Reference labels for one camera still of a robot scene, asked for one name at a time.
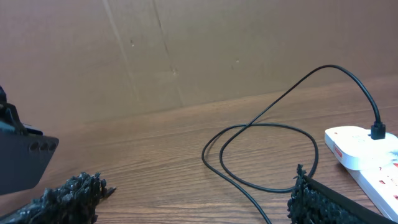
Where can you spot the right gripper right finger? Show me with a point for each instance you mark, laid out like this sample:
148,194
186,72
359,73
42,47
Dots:
314,203

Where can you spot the white charger plug adapter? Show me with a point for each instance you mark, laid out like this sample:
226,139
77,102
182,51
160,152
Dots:
356,150

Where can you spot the white power strip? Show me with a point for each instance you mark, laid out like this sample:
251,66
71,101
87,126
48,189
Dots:
380,185

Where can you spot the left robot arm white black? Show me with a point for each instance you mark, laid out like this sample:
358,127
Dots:
25,151

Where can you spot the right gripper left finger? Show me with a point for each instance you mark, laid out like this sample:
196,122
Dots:
74,202

